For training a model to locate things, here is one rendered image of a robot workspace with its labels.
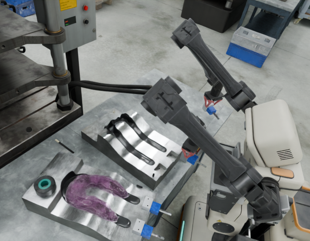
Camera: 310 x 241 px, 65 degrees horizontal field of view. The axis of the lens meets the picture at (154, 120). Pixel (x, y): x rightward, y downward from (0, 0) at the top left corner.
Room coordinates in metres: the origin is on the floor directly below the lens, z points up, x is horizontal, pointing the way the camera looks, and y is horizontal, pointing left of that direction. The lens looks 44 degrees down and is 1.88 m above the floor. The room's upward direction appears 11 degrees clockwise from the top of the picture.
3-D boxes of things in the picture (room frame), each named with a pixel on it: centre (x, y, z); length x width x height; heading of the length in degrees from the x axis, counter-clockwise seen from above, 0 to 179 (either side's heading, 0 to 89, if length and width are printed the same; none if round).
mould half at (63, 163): (0.49, 0.19, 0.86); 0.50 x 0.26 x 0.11; 80
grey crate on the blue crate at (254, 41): (3.85, -1.28, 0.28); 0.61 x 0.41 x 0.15; 65
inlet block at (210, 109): (1.14, -0.33, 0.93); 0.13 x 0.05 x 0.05; 35
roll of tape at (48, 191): (0.47, 0.39, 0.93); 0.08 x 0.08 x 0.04
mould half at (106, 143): (0.85, 0.10, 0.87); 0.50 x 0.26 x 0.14; 62
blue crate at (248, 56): (3.85, -1.28, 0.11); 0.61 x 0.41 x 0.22; 65
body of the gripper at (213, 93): (1.17, -0.31, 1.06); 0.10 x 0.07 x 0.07; 124
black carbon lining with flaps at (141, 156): (0.83, 0.09, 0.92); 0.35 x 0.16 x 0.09; 62
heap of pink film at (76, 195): (0.50, 0.18, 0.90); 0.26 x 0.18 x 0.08; 80
